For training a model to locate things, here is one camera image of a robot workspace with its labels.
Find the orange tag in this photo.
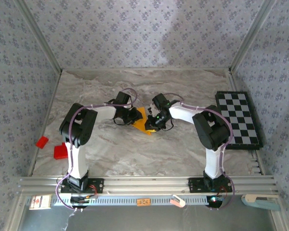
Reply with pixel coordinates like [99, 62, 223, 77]
[136, 198, 152, 207]

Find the large red block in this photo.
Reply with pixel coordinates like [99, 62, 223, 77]
[53, 142, 68, 160]

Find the pink white clip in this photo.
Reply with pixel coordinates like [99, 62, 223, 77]
[170, 194, 186, 208]

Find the black grey checkerboard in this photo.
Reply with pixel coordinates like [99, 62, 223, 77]
[214, 91, 264, 151]

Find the small red block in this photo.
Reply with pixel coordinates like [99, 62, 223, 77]
[36, 136, 50, 149]

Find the white card with red print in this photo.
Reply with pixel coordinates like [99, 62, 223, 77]
[28, 194, 53, 210]

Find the teal beige tool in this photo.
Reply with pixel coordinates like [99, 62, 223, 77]
[241, 194, 281, 212]

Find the thin black left gripper cable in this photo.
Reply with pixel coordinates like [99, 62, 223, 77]
[112, 116, 135, 126]

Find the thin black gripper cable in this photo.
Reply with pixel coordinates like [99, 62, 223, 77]
[112, 116, 135, 126]
[160, 119, 174, 132]

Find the thin black right gripper cable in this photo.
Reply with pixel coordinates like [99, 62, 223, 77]
[160, 119, 174, 132]

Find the aluminium mounting rail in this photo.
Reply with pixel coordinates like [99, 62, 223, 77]
[18, 175, 279, 196]

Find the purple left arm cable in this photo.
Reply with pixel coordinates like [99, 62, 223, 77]
[55, 88, 138, 212]

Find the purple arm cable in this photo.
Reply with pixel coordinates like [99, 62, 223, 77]
[55, 88, 138, 212]
[162, 92, 236, 211]

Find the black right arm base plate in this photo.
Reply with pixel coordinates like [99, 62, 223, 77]
[188, 177, 233, 193]

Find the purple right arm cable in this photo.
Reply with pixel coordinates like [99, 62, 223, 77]
[162, 92, 236, 211]

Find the grey slotted cable duct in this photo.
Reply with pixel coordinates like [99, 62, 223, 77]
[50, 195, 226, 206]

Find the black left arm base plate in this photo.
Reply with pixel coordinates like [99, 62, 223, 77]
[60, 177, 105, 193]

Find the aluminium frame post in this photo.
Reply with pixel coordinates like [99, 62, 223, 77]
[13, 0, 63, 73]
[228, 0, 277, 73]

